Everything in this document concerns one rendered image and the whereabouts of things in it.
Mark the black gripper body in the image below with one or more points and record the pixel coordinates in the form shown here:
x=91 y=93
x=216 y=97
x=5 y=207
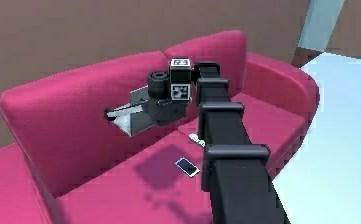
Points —
x=164 y=111

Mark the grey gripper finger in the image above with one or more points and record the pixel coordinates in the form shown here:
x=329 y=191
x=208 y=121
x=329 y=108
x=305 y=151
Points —
x=128 y=106
x=126 y=112

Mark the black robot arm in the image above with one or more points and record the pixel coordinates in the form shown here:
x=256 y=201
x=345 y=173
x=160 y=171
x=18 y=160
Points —
x=236 y=166

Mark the white remote control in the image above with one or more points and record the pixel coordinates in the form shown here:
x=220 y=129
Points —
x=196 y=139

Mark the pink sofa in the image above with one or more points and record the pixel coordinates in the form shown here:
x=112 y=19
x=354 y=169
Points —
x=88 y=133

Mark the black and white phone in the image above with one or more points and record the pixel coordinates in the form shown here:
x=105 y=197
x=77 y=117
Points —
x=187 y=167

